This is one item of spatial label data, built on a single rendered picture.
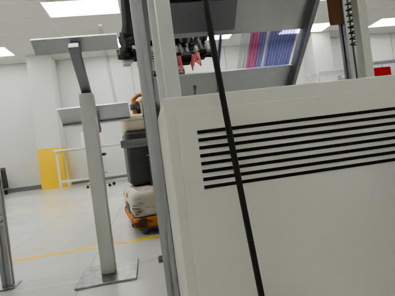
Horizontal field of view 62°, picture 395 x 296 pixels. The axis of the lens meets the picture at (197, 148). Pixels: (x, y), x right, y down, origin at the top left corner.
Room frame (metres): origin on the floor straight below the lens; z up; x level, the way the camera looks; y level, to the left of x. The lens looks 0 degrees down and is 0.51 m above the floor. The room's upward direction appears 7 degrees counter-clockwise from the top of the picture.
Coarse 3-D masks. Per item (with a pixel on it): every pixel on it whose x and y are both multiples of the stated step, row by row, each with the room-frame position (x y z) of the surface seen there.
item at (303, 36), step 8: (312, 0) 1.31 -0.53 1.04; (312, 8) 1.32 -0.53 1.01; (312, 16) 1.34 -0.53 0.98; (304, 24) 1.39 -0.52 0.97; (312, 24) 1.37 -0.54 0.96; (304, 32) 1.40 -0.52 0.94; (304, 40) 1.42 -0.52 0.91; (296, 48) 1.49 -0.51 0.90; (304, 48) 1.45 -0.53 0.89; (296, 56) 1.50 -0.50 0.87; (296, 64) 1.51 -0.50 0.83; (296, 72) 1.54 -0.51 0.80; (296, 80) 1.57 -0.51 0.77
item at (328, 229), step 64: (192, 128) 0.66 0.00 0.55; (256, 128) 0.68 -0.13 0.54; (320, 128) 0.70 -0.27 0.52; (384, 128) 0.72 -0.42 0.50; (192, 192) 0.66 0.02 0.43; (256, 192) 0.68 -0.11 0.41; (320, 192) 0.70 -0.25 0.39; (384, 192) 0.72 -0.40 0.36; (256, 256) 0.62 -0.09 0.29; (320, 256) 0.69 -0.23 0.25; (384, 256) 0.72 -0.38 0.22
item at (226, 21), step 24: (192, 0) 1.24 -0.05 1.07; (216, 0) 1.22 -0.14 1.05; (240, 0) 1.27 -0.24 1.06; (264, 0) 1.29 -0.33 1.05; (288, 0) 1.31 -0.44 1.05; (192, 24) 1.27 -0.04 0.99; (216, 24) 1.29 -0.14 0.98; (240, 24) 1.35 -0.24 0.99; (264, 24) 1.37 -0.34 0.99; (288, 24) 1.39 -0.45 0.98
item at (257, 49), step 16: (256, 32) 1.40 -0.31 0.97; (272, 32) 1.41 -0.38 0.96; (288, 32) 1.43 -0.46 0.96; (240, 48) 1.44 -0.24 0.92; (256, 48) 1.46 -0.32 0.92; (272, 48) 1.47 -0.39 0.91; (288, 48) 1.49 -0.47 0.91; (240, 64) 1.50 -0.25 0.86; (256, 64) 1.52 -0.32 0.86; (272, 64) 1.54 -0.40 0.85
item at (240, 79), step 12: (204, 72) 1.49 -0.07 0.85; (228, 72) 1.51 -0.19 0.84; (240, 72) 1.52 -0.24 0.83; (252, 72) 1.54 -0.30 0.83; (264, 72) 1.55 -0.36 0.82; (276, 72) 1.56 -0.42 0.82; (288, 72) 1.58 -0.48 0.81; (156, 84) 1.48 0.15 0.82; (180, 84) 1.50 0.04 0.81; (192, 84) 1.52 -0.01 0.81; (204, 84) 1.53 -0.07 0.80; (216, 84) 1.54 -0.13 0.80; (228, 84) 1.56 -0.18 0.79; (240, 84) 1.57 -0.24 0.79; (252, 84) 1.59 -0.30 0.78; (264, 84) 1.60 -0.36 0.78; (276, 84) 1.62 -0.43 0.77; (156, 96) 1.53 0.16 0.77; (156, 108) 1.58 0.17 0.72
